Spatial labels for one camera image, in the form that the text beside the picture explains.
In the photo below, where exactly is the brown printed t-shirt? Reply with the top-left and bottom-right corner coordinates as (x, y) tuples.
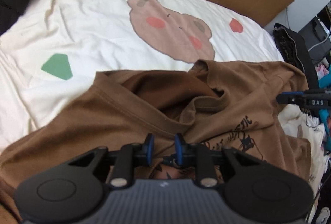
(1, 60), (311, 223)

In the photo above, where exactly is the folded black garment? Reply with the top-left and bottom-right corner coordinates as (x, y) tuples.
(273, 23), (319, 89)

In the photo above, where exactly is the cream bear print bedsheet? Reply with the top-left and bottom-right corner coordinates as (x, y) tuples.
(1, 0), (325, 191)

